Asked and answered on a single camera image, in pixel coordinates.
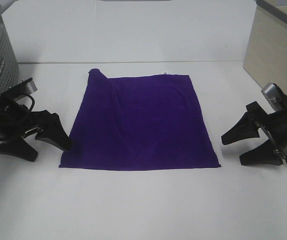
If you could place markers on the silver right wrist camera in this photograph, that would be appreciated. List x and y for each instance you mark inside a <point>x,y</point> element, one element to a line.
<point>272,95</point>

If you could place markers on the purple towel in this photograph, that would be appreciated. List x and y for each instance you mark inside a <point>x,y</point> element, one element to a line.
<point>139,124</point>

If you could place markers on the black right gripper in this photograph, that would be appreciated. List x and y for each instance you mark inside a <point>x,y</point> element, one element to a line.
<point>274,125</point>

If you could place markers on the beige bin with grey rim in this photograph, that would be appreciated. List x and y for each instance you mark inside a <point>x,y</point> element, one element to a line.
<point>266,55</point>

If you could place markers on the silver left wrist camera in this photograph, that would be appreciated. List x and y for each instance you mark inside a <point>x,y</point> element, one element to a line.
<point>26,86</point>

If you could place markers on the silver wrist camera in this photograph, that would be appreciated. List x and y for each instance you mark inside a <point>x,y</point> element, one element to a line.
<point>272,95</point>
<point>26,86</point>

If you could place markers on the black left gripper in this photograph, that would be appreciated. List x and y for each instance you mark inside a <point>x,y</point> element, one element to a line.
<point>18,121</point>

